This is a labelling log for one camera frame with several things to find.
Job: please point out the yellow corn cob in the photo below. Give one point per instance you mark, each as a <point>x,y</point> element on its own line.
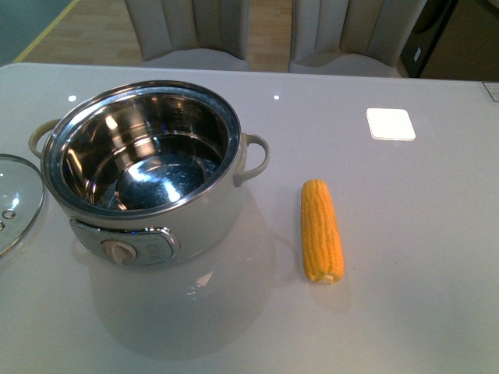
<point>323,258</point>

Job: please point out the glass pot lid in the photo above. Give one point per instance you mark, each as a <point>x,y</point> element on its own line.
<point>22,197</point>

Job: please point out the cream electric cooking pot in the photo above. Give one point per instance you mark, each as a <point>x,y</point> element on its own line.
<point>149,172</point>

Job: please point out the beige chair left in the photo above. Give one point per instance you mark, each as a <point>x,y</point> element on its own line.
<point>211,35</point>

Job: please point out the beige chair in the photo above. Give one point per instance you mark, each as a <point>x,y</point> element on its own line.
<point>211,35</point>
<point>351,38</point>

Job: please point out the beige chair right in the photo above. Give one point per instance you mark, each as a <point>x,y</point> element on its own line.
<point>351,38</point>

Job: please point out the table label sticker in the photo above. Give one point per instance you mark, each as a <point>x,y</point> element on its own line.
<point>492,89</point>

